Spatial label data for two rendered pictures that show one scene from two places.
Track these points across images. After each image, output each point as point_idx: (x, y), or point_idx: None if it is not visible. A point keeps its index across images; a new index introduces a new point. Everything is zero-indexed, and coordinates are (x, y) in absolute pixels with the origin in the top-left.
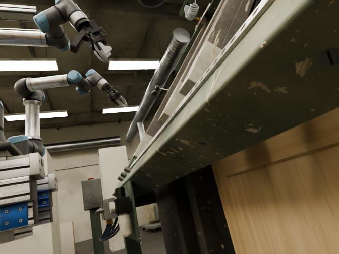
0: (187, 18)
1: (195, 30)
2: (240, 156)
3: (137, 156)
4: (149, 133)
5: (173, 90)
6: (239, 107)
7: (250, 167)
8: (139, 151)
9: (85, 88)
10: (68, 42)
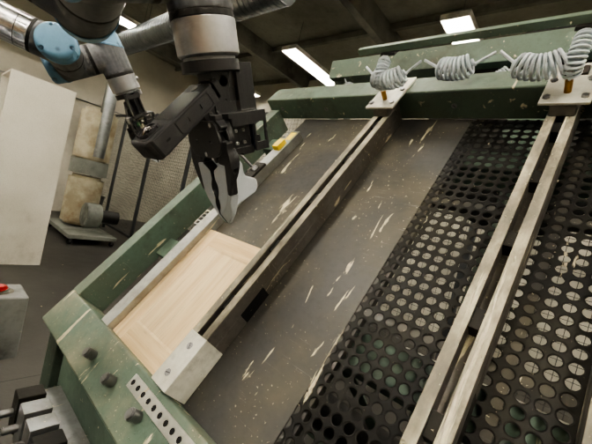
0: (371, 80)
1: (358, 96)
2: None
3: (169, 395)
4: (212, 341)
5: (290, 247)
6: None
7: None
8: (179, 384)
9: (70, 76)
10: (114, 31)
